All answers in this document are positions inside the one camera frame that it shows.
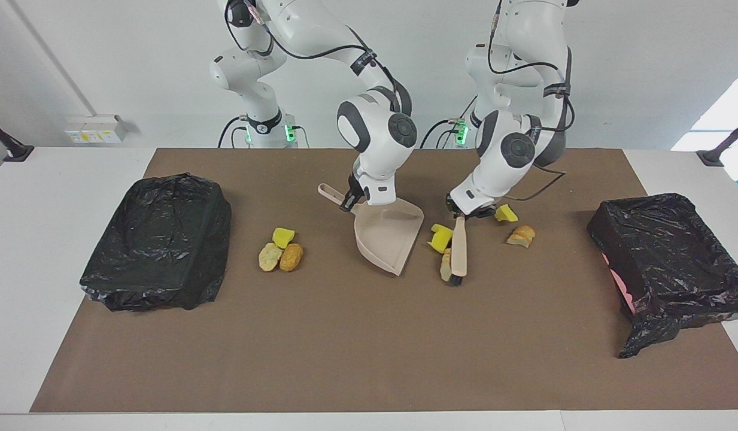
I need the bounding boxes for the yellow notched sponge piece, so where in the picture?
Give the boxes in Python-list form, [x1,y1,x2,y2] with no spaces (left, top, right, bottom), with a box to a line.
[427,223,454,252]

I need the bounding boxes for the orange striped croissant piece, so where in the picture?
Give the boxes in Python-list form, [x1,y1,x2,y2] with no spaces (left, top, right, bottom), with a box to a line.
[506,225,536,248]

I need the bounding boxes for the beige hand brush black bristles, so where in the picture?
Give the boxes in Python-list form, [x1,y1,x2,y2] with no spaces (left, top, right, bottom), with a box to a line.
[450,215,468,286]

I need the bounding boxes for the beige plastic dustpan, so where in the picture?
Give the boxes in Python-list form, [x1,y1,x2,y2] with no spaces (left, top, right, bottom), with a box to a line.
[318,183,425,277]

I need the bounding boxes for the brown potato shaped lump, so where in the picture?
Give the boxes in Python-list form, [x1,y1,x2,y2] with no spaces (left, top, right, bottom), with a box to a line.
[280,243,304,272]

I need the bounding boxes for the pale knobbly lump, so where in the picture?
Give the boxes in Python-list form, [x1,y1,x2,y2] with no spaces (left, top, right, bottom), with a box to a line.
[259,242,284,272]

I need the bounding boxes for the pink plastic bin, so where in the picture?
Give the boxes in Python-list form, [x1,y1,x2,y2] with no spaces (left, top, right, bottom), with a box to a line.
[602,251,636,316]

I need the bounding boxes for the right black-bagged bin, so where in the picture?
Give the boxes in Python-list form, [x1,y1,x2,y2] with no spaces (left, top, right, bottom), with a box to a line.
[587,193,738,360]

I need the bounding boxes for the brown table mat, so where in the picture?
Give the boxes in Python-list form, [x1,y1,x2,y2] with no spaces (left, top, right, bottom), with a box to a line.
[31,148,738,414]

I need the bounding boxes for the black bag covered tray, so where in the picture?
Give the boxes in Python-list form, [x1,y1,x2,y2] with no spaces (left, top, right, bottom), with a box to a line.
[80,173,232,312]

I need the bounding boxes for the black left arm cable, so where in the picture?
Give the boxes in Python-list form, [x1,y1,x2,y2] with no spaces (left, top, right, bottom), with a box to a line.
[487,0,577,202]

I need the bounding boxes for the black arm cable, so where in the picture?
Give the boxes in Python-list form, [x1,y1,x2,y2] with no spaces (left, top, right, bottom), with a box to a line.
[224,0,412,114]
[487,0,577,202]

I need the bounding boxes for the black base power cable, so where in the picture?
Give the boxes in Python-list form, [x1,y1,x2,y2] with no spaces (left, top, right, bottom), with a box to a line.
[218,116,245,148]
[420,96,478,149]

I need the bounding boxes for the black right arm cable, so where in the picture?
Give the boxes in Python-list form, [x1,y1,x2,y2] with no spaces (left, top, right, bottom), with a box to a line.
[224,0,412,114]

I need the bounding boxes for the black camera stand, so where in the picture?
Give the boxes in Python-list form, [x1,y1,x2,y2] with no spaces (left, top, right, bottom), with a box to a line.
[697,117,738,167]
[0,115,34,163]

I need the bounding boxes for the white wall socket box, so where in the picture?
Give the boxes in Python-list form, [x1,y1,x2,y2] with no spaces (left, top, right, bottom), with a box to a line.
[65,114,129,144]

